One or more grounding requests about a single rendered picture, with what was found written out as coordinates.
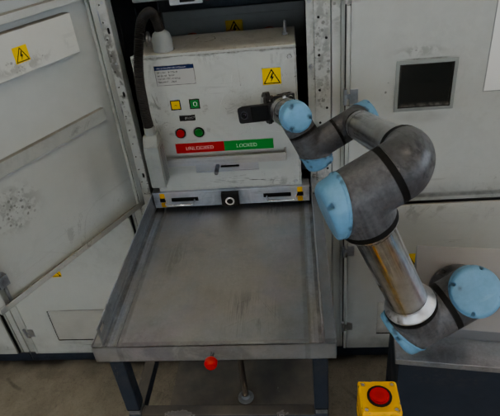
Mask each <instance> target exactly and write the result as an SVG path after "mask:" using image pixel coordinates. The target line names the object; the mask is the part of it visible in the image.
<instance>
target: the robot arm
mask: <svg viewBox="0 0 500 416"><path fill-rule="evenodd" d="M290 95H292V96H290ZM238 118H239V122H240V123H241V124H245V123H253V122H260V121H266V122H267V124H269V125H270V124H272V123H273V122H274V121H275V123H277V124H278V125H280V126H281V127H282V128H283V130H284V132H285V133H286V135H287V136H288V138H289V139H290V142H291V143H292V144H293V146H294V148H295V150H296V152H297V154H298V155H299V156H300V160H301V161H302V162H303V164H304V165H305V167H306V168H307V169H308V170H309V171H310V172H317V171H320V170H322V169H324V168H326V167H327V166H328V165H329V164H331V162H332V161H333V154H332V152H334V151H335V150H337V149H339V148H341V147H342V146H343V145H345V144H347V143H349V142H350V141H352V140H355V141H356V142H357V143H359V144H361V145H362V146H364V147H365V148H367V149H368V150H369V151H368V152H366V153H365V154H362V155H361V156H360V157H358V158H356V159H354V160H353V161H351V162H350V163H348V164H346V165H345V166H343V167H341V168H339V169H338V170H337V171H333V172H331V173H329V174H328V176H327V177H325V178H324V179H323V180H321V181H320V182H318V183H317V185H316V187H315V189H314V193H315V196H316V200H317V202H318V206H319V208H320V210H321V212H322V214H323V217H324V219H325V221H326V223H327V225H328V227H329V229H330V230H331V232H332V233H333V235H334V237H335V238H336V239H338V240H343V239H345V240H346V241H347V242H348V243H351V244H353V245H356V246H357V247H358V249H359V251H360V253H361V255H362V257H363V258H364V260H365V262H366V265H367V266H368V268H369V269H370V272H371V274H372V275H373V277H374V279H375V281H376V283H377V284H378V286H379V288H380V290H381V292H382V294H383V295H384V297H385V301H384V311H383V312H382V313H381V315H380V317H381V319H382V321H383V323H384V325H385V326H386V328H387V329H388V330H389V332H390V333H391V334H392V336H393V337H394V338H395V340H396V341H397V343H398V344H399V346H400V347H401V348H402V349H403V350H404V351H405V352H406V353H408V354H411V355H413V354H416V353H418V352H420V351H424V350H426V349H427V347H430V346H431V345H432V344H434V343H437V342H438V341H440V340H442V339H443V338H445V337H447V336H449V335H451V334H453V333H454V332H456V331H458V330H459V329H462V328H463V327H464V326H466V325H468V324H471V323H472V322H474V321H475V320H477V319H484V318H487V317H489V316H490V315H492V314H494V313H495V312H496V311H497V310H498V308H499V307H500V281H499V279H498V277H497V276H496V275H495V274H494V273H493V272H491V271H490V270H488V269H487V268H485V267H481V266H478V265H464V264H451V265H448V266H445V267H443V268H441V269H440V270H438V271H437V272H436V273H435V274H434V275H433V276H432V278H431V280H430V282H429V285H428V286H427V285H425V284H423V283H422V282H421V280H420V277H419V275H418V274H417V271H416V268H415V266H414V265H413V262H412V260H411V258H410V256H409V254H408V251H407V249H406V247H405V245H404V243H403V240H402V238H401V236H400V234H399V232H398V229H397V225H398V223H399V212H398V209H397V208H398V207H400V206H401V205H403V204H405V203H406V202H408V201H410V200H412V199H413V198H414V197H416V196H417V195H418V194H420V193H421V192H422V191H423V190H424V189H425V187H426V186H427V184H428V183H429V182H430V180H431V178H432V174H433V173H434V169H435V165H436V152H435V148H434V145H433V143H432V141H431V139H430V138H429V137H428V135H427V134H426V133H425V132H423V131H422V130H420V129H418V128H417V127H414V126H412V125H396V124H394V123H392V122H390V121H387V120H385V119H383V118H381V117H379V115H378V112H377V110H376V109H375V107H374V106H373V105H372V104H371V103H370V102H369V101H368V100H362V101H360V102H358V103H355V104H353V105H352V106H351V107H349V108H348V109H346V110H345V111H343V112H342V113H340V114H338V115H337V116H334V117H333V118H332V119H331V120H329V121H327V122H325V123H323V124H322V125H320V126H319V127H317V126H316V125H315V124H314V121H313V120H312V112H311V110H310V109H309V107H308V106H307V105H306V104H305V103H303V102H302V101H299V100H295V94H294V93H293V92H283V93H281V94H276V96H272V95H270V93H269V92H263V93H262V95H261V103H260V104H256V105H251V106H241V107H239V108H238Z"/></svg>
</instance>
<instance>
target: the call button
mask: <svg viewBox="0 0 500 416"><path fill-rule="evenodd" d="M370 399H371V400H372V401H373V402H374V403H376V404H386V403H387V402H388V401H389V392H388V391H387V390H385V389H384V388H381V387H375V388H374V389H372V390H371V391H370Z"/></svg>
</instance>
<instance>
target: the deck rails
mask: <svg viewBox="0 0 500 416"><path fill-rule="evenodd" d="M310 187H311V192H310V194H309V201H302V211H303V227H304V259H305V275H306V292H307V308H308V325H309V343H326V340H325V331H324V321H323V302H322V292H321V283H320V273H319V263H318V245H317V235H316V225H315V215H314V197H313V194H312V184H311V178H310ZM154 189H155V188H154ZM154 189H153V191H154ZM165 209H166V207H163V208H156V206H155V203H154V199H153V192H152V195H151V197H150V199H149V202H148V204H147V206H146V209H145V211H144V214H143V216H142V219H141V221H140V223H139V226H138V229H137V230H136V233H135V235H134V238H133V240H132V243H131V245H130V248H129V250H128V253H127V254H126V257H125V260H124V262H123V264H122V267H121V269H120V272H119V274H118V277H117V278H116V282H115V285H114V286H113V288H112V291H111V294H110V296H109V298H108V301H107V302H106V306H105V309H104V310H103V312H102V315H101V318H100V320H99V322H98V325H97V333H98V336H99V338H100V340H101V347H116V346H117V343H118V342H119V339H120V335H121V332H122V330H123V328H124V325H125V321H126V318H127V316H128V313H129V311H130V307H131V304H132V302H133V299H134V295H135V292H136V291H137V288H138V285H139V281H140V278H141V277H142V274H143V271H144V267H145V265H146V262H147V260H148V257H149V253H150V251H151V248H152V246H153V241H154V240H155V237H156V234H157V232H158V227H159V225H160V223H161V220H162V217H163V213H164V211H165ZM102 322H103V326H102V329H101V330H100V327H101V324H102Z"/></svg>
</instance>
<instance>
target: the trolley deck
mask: <svg viewBox="0 0 500 416"><path fill-rule="evenodd" d="M313 197H314V215H315V225H316V235H317V245H318V263H319V273H320V283H321V292H322V302H323V321H324V331H325V340H326V343H309V325H308V308H307V292H306V275H305V259H304V227H303V211H302V201H281V202H264V203H247V204H239V206H222V205H212V206H179V207H166V209H165V211H164V213H163V217H162V220H161V223H160V225H159V227H158V232H157V234H156V237H155V240H154V241H153V246H152V248H151V251H150V253H149V257H148V260H147V262H146V265H145V267H144V271H143V274H142V277H141V278H140V281H139V285H138V288H137V291H136V292H135V295H134V299H133V302H132V304H131V307H130V311H129V313H128V316H127V318H126V321H125V325H124V328H123V330H122V332H121V335H120V339H119V342H118V343H117V346H116V347H101V340H100V338H99V336H98V333H96V335H95V338H94V339H93V342H92V345H91V349H92V352H93V354H94V357H95V358H96V361H97V362H170V361H204V360H205V359H206V358H207V357H210V353H211V352H214V353H215V354H214V357H215V358H216V359H217V361H220V360H271V359H321V358H337V336H336V329H335V321H334V313H333V298H332V291H331V283H330V276H329V268H328V254H327V246H326V239H325V231H324V223H323V214H322V212H321V210H320V208H319V206H318V202H317V200H316V196H315V195H313Z"/></svg>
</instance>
